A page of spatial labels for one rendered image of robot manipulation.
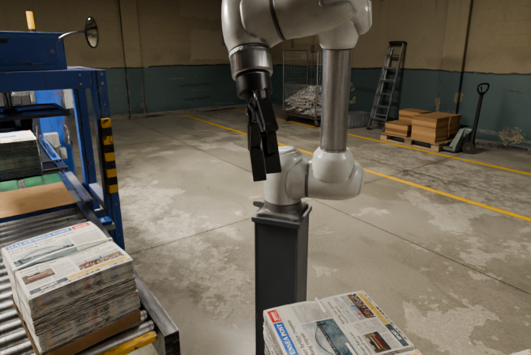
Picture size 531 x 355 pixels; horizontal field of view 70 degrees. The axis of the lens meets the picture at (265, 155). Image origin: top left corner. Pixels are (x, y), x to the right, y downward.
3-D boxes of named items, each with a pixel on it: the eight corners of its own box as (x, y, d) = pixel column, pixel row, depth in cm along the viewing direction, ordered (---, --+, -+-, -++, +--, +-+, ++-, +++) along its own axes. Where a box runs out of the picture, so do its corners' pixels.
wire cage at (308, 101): (340, 124, 897) (344, 49, 852) (314, 128, 850) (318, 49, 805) (306, 117, 991) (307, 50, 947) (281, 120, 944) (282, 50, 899)
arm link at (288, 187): (269, 190, 167) (269, 141, 161) (310, 193, 163) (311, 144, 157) (259, 203, 152) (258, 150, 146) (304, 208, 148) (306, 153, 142)
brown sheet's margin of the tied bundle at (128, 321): (141, 321, 122) (140, 309, 121) (42, 370, 103) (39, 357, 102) (121, 298, 133) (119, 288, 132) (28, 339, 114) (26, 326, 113)
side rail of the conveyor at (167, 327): (182, 360, 122) (180, 329, 119) (166, 368, 119) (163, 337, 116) (88, 219, 227) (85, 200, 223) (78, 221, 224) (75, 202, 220)
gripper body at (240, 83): (274, 69, 78) (280, 112, 76) (265, 84, 86) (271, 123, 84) (238, 71, 76) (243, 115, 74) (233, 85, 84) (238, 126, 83)
